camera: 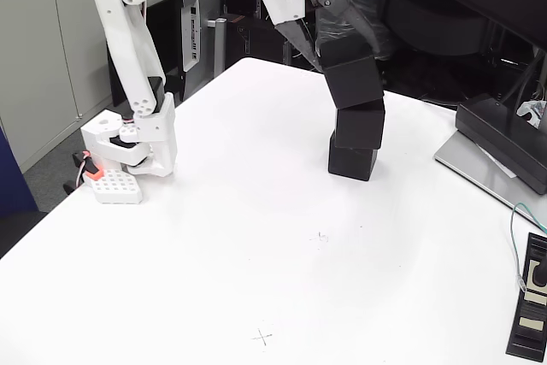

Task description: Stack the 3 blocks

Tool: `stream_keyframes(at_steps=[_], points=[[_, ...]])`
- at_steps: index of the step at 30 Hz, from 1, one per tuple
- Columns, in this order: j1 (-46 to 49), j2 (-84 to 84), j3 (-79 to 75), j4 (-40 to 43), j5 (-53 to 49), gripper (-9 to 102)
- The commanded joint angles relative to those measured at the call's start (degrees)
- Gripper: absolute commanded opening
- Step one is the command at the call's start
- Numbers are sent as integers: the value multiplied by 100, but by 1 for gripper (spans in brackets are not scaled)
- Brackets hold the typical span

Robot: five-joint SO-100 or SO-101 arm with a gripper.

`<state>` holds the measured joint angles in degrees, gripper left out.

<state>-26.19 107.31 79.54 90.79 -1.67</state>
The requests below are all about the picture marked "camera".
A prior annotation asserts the orange and black table clamp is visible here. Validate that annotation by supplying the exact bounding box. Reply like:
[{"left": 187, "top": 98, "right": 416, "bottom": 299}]
[{"left": 63, "top": 150, "right": 103, "bottom": 195}]

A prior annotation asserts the black computer tower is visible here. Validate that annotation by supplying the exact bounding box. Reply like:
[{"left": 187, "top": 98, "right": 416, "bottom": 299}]
[{"left": 225, "top": 14, "right": 294, "bottom": 66}]

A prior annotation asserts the green cable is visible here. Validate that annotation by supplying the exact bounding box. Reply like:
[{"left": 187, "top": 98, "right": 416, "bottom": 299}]
[{"left": 509, "top": 202, "right": 547, "bottom": 291}]

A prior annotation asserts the black office chair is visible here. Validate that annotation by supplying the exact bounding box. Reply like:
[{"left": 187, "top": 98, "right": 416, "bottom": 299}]
[{"left": 382, "top": 0, "right": 492, "bottom": 58}]

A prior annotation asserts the bin with clear plastic bag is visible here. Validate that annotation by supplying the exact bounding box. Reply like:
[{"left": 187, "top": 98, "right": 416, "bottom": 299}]
[{"left": 315, "top": 0, "right": 392, "bottom": 62}]

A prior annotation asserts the silver monitor stand base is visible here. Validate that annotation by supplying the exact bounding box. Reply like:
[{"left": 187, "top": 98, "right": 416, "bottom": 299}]
[{"left": 433, "top": 129, "right": 547, "bottom": 229}]

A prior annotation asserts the black box device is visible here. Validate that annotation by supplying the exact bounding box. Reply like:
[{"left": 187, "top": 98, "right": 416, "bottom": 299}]
[{"left": 454, "top": 93, "right": 547, "bottom": 195}]

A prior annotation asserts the black power strip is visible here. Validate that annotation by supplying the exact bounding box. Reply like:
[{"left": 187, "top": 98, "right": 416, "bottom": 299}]
[{"left": 505, "top": 232, "right": 547, "bottom": 360}]

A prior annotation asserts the white crumpled bag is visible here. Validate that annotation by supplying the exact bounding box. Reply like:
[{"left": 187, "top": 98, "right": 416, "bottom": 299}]
[{"left": 515, "top": 99, "right": 547, "bottom": 129}]

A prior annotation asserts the blue partition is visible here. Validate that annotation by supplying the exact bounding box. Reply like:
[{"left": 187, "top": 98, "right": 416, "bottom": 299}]
[{"left": 0, "top": 125, "right": 39, "bottom": 216}]

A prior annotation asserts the black flat panel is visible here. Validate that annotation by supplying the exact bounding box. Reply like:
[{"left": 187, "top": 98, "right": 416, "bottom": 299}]
[{"left": 106, "top": 0, "right": 185, "bottom": 108}]

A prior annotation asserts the grey cabinet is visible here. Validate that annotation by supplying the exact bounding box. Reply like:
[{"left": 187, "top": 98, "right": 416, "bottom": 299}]
[{"left": 0, "top": 0, "right": 177, "bottom": 174}]

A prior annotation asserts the grey desktop computer case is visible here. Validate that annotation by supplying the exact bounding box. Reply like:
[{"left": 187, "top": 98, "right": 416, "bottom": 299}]
[{"left": 175, "top": 0, "right": 222, "bottom": 72}]

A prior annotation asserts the black cube block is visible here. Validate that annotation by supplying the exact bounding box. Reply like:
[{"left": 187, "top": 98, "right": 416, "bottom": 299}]
[
  {"left": 333, "top": 97, "right": 386, "bottom": 150},
  {"left": 319, "top": 35, "right": 385, "bottom": 110},
  {"left": 327, "top": 132, "right": 379, "bottom": 182}
]

